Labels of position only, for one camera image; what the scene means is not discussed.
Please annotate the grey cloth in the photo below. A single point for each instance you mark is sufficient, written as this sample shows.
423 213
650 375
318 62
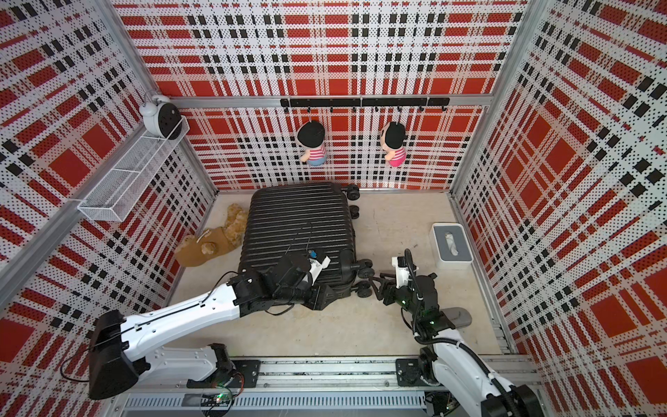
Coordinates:
459 317

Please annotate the white alarm clock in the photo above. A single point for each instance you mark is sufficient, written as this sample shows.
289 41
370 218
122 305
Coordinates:
161 117

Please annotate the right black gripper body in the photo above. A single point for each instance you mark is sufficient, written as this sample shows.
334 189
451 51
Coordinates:
402 297

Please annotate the black wall hook rail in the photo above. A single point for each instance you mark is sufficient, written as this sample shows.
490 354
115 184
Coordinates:
371 102

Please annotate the hanging doll blue shorts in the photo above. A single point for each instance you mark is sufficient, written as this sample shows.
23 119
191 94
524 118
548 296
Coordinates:
311 137

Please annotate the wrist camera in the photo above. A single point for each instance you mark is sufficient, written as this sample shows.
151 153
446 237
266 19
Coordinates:
405 269
319 260

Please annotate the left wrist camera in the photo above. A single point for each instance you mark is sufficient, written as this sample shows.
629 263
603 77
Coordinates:
319 260

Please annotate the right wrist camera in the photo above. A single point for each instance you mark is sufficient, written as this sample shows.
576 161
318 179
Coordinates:
405 269

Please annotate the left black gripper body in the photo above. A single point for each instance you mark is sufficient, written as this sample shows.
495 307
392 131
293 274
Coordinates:
305 293

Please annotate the hanging doll pink shorts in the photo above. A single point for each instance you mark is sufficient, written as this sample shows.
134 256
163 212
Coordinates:
392 141

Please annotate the brown teddy bear plush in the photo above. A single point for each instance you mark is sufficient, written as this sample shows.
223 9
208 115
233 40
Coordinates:
194 251

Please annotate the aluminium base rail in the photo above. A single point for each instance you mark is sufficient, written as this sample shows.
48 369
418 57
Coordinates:
351 385

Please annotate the white tissue box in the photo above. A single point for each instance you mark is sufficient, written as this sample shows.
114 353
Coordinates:
450 246

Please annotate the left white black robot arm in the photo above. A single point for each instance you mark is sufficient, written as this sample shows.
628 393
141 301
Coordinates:
133 350

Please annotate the black ribbed hard-shell suitcase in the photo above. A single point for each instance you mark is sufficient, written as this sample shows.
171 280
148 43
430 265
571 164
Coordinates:
302 217

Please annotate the white wire mesh shelf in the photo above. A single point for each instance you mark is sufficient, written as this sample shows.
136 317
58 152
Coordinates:
117 193

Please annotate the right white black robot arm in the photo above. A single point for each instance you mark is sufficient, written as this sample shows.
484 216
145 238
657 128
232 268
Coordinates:
446 359

